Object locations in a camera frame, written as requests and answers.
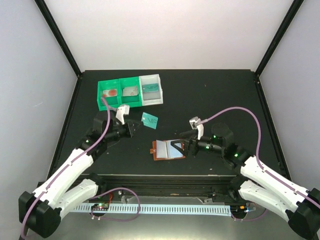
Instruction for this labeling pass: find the teal VIP card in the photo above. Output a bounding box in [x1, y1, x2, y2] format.
[141, 112, 159, 130]
[142, 83, 160, 93]

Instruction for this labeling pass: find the brown leather card holder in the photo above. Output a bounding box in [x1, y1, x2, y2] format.
[149, 140, 185, 161]

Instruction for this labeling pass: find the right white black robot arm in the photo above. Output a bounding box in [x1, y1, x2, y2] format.
[171, 123, 320, 240]

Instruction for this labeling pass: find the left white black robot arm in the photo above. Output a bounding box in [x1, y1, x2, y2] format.
[18, 111, 142, 238]

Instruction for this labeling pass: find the light blue card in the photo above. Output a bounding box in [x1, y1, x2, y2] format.
[166, 140, 184, 159]

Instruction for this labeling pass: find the red spotted card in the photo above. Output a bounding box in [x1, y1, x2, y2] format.
[102, 88, 118, 98]

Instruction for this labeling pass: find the middle green bin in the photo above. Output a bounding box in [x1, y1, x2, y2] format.
[119, 76, 142, 108]

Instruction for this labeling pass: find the green bin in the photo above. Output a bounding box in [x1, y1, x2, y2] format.
[119, 76, 142, 108]
[96, 79, 121, 111]

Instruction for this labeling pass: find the white translucent bin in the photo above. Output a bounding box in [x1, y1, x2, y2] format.
[139, 74, 164, 106]

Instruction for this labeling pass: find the left green bin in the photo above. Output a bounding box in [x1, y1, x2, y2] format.
[96, 79, 121, 111]

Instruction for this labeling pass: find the small circuit board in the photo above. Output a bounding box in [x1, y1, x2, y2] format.
[91, 203, 110, 211]

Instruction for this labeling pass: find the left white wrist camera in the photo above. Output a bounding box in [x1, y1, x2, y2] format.
[115, 104, 130, 125]

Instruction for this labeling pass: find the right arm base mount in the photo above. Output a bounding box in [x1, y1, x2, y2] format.
[209, 185, 251, 204]

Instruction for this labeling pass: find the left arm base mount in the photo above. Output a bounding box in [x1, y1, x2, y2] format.
[87, 183, 121, 201]

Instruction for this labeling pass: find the white slotted cable duct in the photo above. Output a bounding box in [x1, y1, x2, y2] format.
[72, 203, 231, 217]

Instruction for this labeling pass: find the left black frame post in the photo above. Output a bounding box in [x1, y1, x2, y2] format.
[34, 0, 82, 77]

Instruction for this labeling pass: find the black frame post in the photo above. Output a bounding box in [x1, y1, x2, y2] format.
[34, 0, 82, 77]
[255, 0, 304, 77]

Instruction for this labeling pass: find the right black frame post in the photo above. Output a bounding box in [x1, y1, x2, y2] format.
[255, 0, 304, 77]

